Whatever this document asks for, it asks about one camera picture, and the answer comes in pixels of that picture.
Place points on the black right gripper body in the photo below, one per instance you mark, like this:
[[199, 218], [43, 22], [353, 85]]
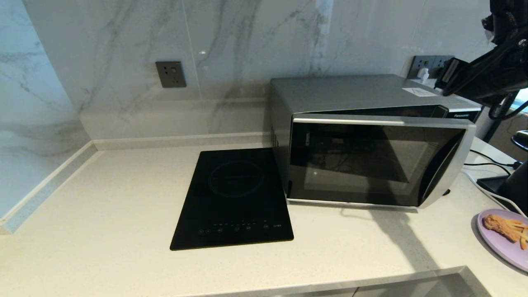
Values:
[[474, 80]]

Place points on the purple plate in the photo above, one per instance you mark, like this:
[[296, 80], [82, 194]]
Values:
[[496, 243]]

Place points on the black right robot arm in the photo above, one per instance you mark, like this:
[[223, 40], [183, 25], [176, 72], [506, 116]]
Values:
[[513, 62]]

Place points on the silver Panasonic microwave oven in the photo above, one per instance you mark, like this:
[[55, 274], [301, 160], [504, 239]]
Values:
[[350, 93]]

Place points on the white power plug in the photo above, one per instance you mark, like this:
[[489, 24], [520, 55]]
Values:
[[422, 75]]

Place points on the white warning sticker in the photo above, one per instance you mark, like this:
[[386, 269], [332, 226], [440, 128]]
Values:
[[418, 92]]

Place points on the beige armchair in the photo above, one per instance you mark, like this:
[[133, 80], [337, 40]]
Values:
[[506, 138]]

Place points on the fried chicken piece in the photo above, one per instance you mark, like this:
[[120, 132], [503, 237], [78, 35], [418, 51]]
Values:
[[498, 225]]

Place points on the black induction cooktop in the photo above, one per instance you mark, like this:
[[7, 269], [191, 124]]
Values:
[[231, 206]]

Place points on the grey double wall socket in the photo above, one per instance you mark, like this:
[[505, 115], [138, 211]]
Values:
[[420, 61]]

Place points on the grey single wall socket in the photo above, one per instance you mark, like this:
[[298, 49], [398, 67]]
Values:
[[170, 74]]

